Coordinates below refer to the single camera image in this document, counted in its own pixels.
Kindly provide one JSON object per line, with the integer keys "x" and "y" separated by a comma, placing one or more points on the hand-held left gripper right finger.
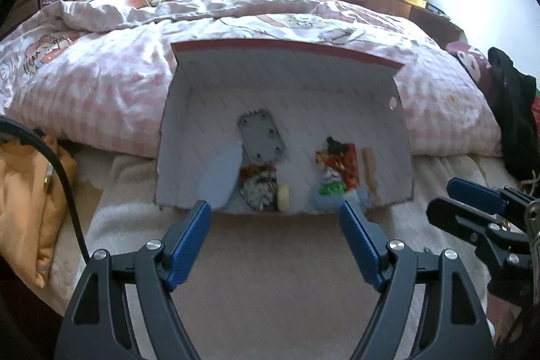
{"x": 358, "y": 246}

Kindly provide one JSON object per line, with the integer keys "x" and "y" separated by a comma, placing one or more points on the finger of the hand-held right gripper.
{"x": 472, "y": 193}
{"x": 455, "y": 216}

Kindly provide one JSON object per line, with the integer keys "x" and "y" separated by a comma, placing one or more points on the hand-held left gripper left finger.
{"x": 190, "y": 246}

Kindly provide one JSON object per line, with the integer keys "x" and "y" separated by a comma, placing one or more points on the green-faced toy figure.
{"x": 331, "y": 188}

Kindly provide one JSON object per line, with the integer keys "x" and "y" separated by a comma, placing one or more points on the blue oval case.
{"x": 219, "y": 178}

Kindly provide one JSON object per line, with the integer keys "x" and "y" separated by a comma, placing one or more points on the red tube with black cap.
{"x": 350, "y": 166}

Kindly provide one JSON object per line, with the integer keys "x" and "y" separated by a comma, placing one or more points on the cream round cap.
{"x": 284, "y": 197}

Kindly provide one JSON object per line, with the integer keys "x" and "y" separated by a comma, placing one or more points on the small brick toy figure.
{"x": 331, "y": 145}

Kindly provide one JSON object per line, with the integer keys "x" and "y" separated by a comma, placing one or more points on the grey metal plate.
{"x": 261, "y": 136}

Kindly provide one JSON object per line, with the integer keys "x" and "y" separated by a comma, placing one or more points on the red cardboard shoe box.
{"x": 295, "y": 90}

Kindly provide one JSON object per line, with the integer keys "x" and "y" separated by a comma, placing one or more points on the beige towel blanket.
{"x": 270, "y": 258}

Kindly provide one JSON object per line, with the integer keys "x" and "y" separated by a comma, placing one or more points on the black garment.
{"x": 514, "y": 111}

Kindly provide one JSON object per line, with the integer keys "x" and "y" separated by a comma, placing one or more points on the purple heart pillow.
{"x": 468, "y": 60}

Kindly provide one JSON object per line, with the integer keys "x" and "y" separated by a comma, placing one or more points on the yellow garment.
{"x": 29, "y": 195}

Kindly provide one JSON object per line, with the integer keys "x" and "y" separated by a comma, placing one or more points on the pink checked duvet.
{"x": 105, "y": 90}

